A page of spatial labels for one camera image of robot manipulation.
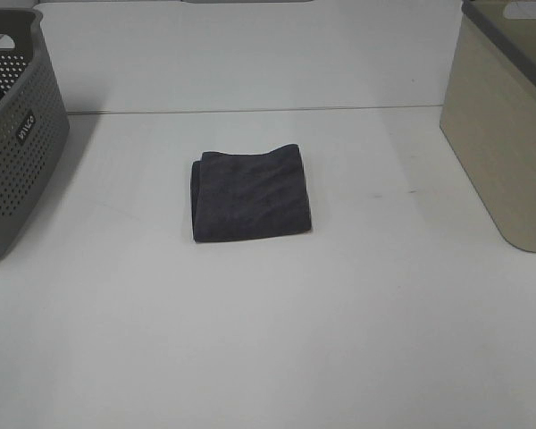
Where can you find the dark grey towel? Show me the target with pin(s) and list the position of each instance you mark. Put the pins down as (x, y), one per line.
(249, 197)

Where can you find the beige plastic basket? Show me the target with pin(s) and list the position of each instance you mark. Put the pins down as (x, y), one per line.
(489, 112)

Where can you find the grey perforated plastic basket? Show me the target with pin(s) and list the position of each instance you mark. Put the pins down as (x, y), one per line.
(34, 124)

